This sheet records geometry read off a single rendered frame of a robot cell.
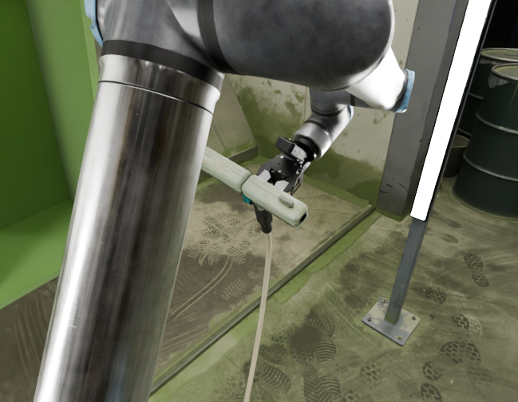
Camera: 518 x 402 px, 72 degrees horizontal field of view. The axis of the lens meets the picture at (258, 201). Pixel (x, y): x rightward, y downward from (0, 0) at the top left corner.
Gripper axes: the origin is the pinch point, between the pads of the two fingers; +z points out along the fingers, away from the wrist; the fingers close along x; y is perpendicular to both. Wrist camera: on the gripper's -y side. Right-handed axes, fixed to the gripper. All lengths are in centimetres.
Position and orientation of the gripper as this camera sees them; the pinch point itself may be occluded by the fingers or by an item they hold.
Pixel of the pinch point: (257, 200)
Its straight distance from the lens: 83.1
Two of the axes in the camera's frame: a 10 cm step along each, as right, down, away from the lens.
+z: -6.0, 7.2, -3.4
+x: -7.9, -4.9, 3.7
